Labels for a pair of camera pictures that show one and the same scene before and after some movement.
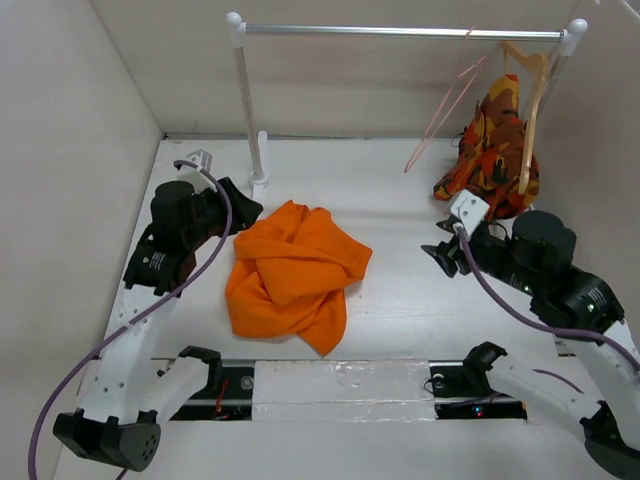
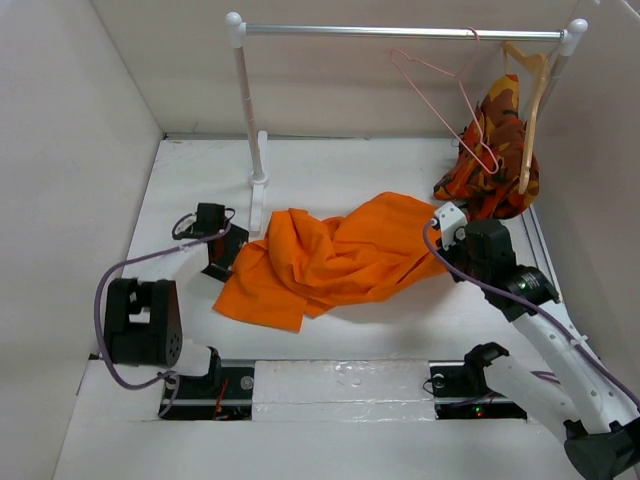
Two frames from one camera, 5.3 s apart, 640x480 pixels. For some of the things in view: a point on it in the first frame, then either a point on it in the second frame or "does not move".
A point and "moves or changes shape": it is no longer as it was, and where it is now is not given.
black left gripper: x=245 y=210 to x=235 y=239
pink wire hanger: x=429 y=134 to x=475 y=126
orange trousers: x=290 y=275 moves or changes shape
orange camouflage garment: x=491 y=156 does not move
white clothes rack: x=572 y=37 does not move
